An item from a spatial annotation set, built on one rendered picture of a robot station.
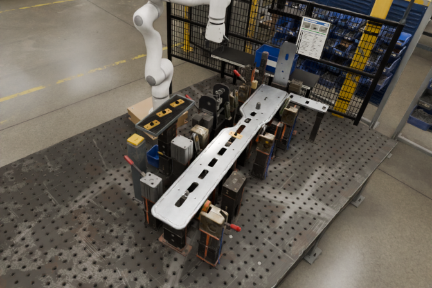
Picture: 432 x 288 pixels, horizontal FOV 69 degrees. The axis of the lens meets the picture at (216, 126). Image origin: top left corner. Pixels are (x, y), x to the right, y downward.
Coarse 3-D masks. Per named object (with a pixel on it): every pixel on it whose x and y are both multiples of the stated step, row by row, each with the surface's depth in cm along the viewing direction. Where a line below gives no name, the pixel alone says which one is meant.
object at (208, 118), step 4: (200, 112) 191; (204, 116) 188; (208, 116) 188; (212, 116) 189; (204, 120) 186; (208, 120) 185; (212, 120) 190; (204, 124) 188; (208, 124) 187; (212, 124) 192; (208, 128) 189; (208, 132) 192; (208, 136) 197; (208, 140) 199
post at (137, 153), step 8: (128, 144) 155; (144, 144) 158; (128, 152) 159; (136, 152) 156; (144, 152) 161; (136, 160) 159; (144, 160) 165; (144, 168) 169; (136, 176) 169; (136, 184) 174; (136, 192) 179; (136, 200) 182
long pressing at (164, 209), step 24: (264, 96) 224; (240, 120) 200; (264, 120) 202; (216, 144) 181; (240, 144) 183; (192, 168) 165; (216, 168) 166; (168, 192) 151; (192, 192) 153; (168, 216) 141; (192, 216) 143
